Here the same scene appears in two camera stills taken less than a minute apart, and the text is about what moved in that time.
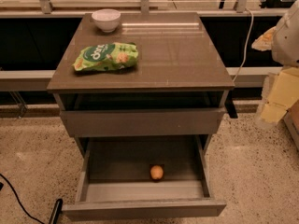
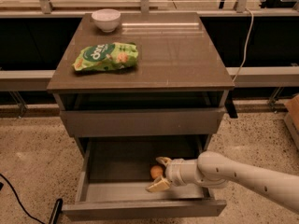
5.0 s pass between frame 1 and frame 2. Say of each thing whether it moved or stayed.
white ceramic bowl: stayed
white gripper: moved
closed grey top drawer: stayed
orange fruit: stayed
